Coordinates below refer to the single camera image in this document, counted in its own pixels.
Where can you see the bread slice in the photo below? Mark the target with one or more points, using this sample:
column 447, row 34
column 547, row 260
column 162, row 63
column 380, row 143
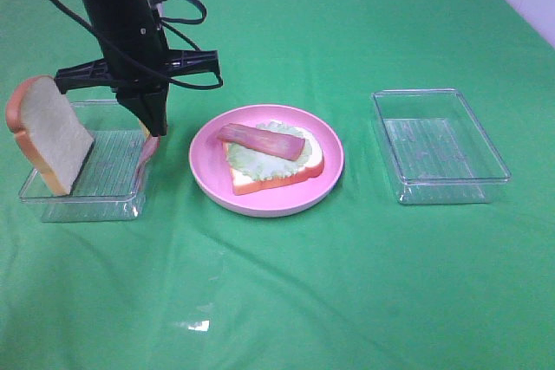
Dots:
column 250, row 186
column 48, row 132

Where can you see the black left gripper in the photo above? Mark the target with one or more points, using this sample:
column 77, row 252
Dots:
column 137, row 62

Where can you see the pink round plate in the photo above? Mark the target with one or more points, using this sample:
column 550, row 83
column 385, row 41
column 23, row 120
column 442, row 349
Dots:
column 211, row 171

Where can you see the green lettuce leaf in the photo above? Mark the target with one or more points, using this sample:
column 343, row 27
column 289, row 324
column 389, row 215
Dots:
column 250, row 165

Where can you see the clear plastic tray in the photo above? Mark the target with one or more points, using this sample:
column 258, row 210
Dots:
column 435, row 149
column 112, row 183

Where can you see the bacon strip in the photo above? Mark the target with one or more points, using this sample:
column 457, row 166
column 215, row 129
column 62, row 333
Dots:
column 282, row 145
column 148, row 150

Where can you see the right clear plastic tray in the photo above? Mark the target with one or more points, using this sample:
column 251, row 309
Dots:
column 435, row 149

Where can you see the clear tape strip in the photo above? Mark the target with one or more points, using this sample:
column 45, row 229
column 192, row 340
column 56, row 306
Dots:
column 191, row 301

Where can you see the left clear plastic tray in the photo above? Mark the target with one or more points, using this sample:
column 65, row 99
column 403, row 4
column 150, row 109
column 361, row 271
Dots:
column 112, row 183

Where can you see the yellow cheese slice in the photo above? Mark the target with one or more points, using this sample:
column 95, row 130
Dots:
column 144, row 129

